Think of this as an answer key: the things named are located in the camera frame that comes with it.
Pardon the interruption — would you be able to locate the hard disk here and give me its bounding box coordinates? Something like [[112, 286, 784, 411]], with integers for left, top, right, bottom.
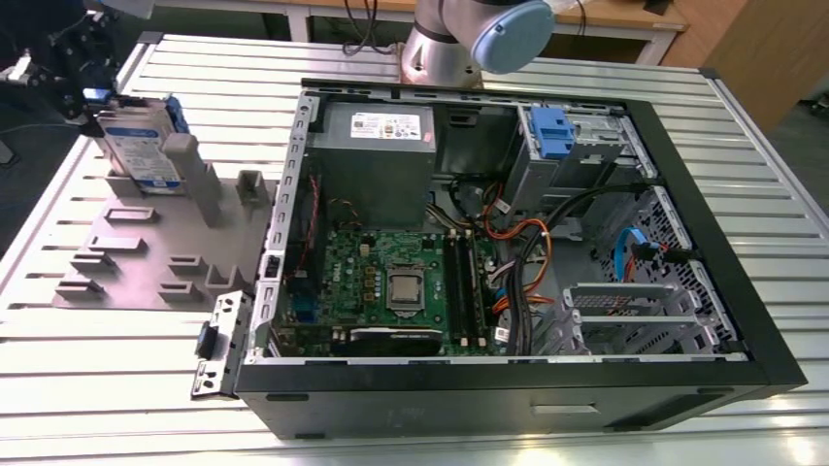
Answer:
[[83, 86, 191, 198]]

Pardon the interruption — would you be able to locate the metal disk bay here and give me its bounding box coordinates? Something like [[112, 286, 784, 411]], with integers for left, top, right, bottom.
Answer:
[[561, 282, 740, 358]]

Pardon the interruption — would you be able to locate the grey parts rack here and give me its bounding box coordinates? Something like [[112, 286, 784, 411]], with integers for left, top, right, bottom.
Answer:
[[55, 135, 282, 312]]

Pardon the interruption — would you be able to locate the grey power supply unit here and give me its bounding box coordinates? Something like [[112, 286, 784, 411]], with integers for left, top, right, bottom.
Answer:
[[309, 100, 437, 233]]

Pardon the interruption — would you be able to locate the blue video port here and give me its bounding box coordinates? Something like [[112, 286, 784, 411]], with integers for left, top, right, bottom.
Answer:
[[196, 322, 219, 358]]

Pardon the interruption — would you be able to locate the green motherboard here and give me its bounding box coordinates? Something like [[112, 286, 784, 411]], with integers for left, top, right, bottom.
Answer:
[[271, 227, 513, 358]]

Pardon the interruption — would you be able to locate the black CPU socket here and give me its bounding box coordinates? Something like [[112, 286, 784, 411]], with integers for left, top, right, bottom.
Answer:
[[381, 261, 434, 319]]

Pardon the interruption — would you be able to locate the silver CPU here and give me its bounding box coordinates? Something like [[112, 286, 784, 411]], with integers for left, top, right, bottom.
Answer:
[[387, 275, 423, 308]]

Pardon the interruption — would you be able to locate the metal drive cage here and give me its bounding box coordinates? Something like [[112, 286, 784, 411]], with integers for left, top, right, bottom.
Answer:
[[503, 104, 656, 215]]

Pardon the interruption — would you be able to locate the black graphics card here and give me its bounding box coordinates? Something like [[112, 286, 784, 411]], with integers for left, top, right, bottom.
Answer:
[[329, 325, 446, 358]]

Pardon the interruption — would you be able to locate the wooden desk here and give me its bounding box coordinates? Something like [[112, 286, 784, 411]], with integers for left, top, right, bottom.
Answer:
[[555, 0, 692, 67]]

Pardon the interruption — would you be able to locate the black open PC case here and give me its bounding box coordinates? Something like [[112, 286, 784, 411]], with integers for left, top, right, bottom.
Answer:
[[191, 77, 810, 441]]

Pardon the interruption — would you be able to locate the wooden cabinet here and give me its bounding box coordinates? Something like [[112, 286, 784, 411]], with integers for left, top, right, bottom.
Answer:
[[660, 0, 829, 132]]

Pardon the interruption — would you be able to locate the white table frame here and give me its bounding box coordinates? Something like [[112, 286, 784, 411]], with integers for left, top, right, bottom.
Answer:
[[154, 0, 415, 44]]

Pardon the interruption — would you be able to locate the metal rear bracket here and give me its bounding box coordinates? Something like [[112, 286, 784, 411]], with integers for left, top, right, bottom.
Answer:
[[191, 289, 254, 400]]

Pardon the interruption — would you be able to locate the orange wire bundle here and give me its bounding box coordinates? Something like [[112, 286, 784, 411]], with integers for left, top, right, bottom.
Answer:
[[485, 217, 555, 316]]

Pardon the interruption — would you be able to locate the thick black cable bundle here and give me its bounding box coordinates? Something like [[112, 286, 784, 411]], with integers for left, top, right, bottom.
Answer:
[[507, 183, 649, 355]]

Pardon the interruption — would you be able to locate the blue data wire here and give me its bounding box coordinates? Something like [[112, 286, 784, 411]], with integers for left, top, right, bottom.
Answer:
[[618, 226, 669, 283]]

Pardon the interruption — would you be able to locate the black power wire plug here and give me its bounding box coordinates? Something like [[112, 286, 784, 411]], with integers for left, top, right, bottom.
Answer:
[[637, 242, 705, 266]]

